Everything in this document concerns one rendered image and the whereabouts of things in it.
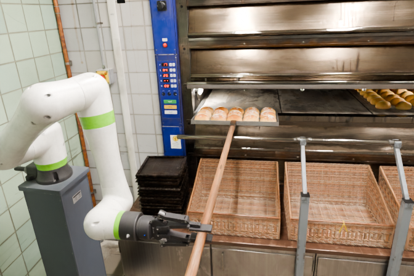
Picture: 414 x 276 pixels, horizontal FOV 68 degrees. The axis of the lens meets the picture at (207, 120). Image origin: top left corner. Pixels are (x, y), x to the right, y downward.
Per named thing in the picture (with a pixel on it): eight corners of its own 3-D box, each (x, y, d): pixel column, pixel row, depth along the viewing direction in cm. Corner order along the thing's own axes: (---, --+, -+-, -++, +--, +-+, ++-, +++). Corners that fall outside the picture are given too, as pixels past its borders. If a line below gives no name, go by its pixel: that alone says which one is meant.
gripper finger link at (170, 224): (159, 223, 102) (159, 220, 101) (192, 222, 99) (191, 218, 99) (156, 231, 98) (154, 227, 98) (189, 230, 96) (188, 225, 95)
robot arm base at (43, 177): (6, 181, 132) (2, 169, 130) (32, 165, 146) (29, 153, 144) (58, 186, 126) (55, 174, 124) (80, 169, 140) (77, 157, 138)
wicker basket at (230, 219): (201, 190, 233) (199, 157, 224) (277, 194, 223) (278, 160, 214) (186, 233, 188) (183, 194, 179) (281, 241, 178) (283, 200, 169)
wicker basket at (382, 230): (281, 194, 223) (283, 160, 214) (365, 199, 214) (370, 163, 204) (287, 241, 178) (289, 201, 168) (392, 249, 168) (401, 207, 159)
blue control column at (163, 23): (209, 150, 435) (202, -16, 363) (220, 150, 432) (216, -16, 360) (173, 249, 256) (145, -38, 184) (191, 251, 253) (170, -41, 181)
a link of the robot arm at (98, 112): (56, 77, 100) (80, 75, 94) (89, 70, 110) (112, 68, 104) (71, 129, 105) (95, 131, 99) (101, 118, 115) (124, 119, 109)
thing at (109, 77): (101, 82, 218) (99, 68, 215) (114, 82, 217) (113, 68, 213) (97, 84, 212) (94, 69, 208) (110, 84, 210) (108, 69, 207)
